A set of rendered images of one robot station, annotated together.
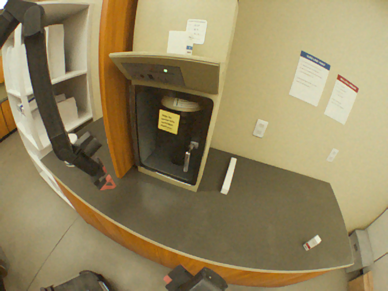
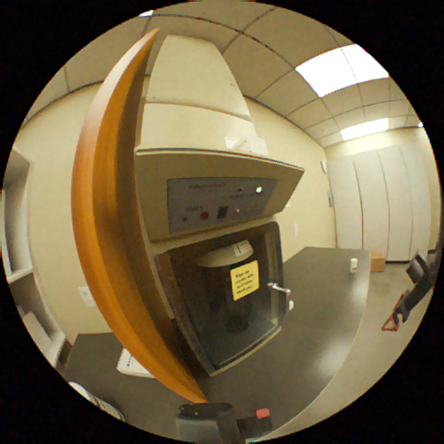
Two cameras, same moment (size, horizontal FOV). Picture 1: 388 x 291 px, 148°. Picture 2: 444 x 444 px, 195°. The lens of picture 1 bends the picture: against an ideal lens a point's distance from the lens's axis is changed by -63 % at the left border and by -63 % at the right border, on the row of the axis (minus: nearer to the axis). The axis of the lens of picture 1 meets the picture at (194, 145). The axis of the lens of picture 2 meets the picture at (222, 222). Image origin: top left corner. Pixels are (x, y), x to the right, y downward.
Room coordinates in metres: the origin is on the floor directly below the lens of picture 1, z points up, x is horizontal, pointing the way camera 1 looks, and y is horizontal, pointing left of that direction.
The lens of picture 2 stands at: (0.28, 0.30, 1.43)
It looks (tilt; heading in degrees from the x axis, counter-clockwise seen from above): 3 degrees down; 319
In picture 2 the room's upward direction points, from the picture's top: 10 degrees counter-clockwise
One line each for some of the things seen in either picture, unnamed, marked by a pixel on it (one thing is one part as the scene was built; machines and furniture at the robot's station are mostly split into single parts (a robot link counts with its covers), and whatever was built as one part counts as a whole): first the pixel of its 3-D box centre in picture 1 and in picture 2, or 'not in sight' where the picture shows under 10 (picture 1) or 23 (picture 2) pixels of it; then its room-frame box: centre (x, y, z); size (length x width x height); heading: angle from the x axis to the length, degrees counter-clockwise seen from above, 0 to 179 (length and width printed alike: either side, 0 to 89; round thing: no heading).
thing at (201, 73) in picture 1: (163, 70); (242, 194); (0.42, 0.12, 1.46); 0.32 x 0.12 x 0.10; 79
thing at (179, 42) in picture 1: (181, 43); (251, 154); (0.41, 0.08, 1.54); 0.05 x 0.05 x 0.06; 79
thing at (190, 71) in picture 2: not in sight; (185, 70); (0.60, 0.08, 2.18); 0.32 x 0.25 x 0.93; 79
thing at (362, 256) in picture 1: (357, 252); not in sight; (0.01, -2.56, 0.17); 0.60 x 0.42 x 0.33; 167
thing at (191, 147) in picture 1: (188, 158); (282, 299); (0.42, 0.01, 1.17); 0.05 x 0.03 x 0.10; 168
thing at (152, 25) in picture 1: (181, 97); (211, 252); (0.60, 0.08, 1.33); 0.32 x 0.25 x 0.77; 79
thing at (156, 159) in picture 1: (165, 140); (246, 308); (0.47, 0.11, 1.19); 0.30 x 0.01 x 0.40; 78
